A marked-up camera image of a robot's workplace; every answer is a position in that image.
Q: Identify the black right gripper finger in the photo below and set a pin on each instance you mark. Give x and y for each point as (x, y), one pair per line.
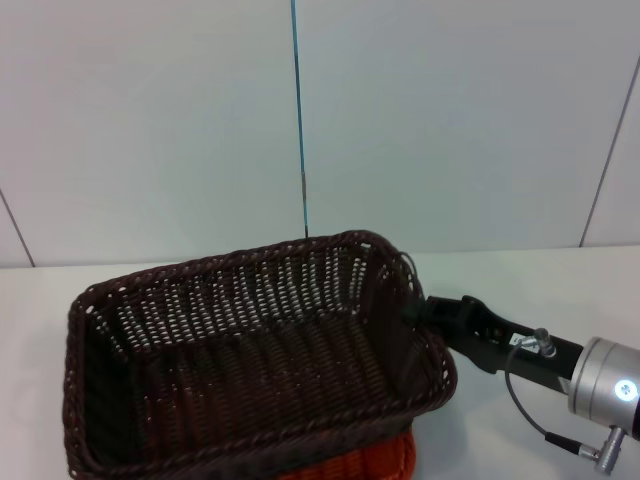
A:
(440, 311)
(414, 311)

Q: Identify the dark brown woven basket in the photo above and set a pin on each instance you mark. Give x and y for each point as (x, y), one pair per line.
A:
(240, 360)

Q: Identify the orange woven plastic basket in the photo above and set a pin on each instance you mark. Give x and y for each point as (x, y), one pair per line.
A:
(360, 460)

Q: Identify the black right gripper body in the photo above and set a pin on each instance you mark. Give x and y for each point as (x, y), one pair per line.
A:
(500, 350)

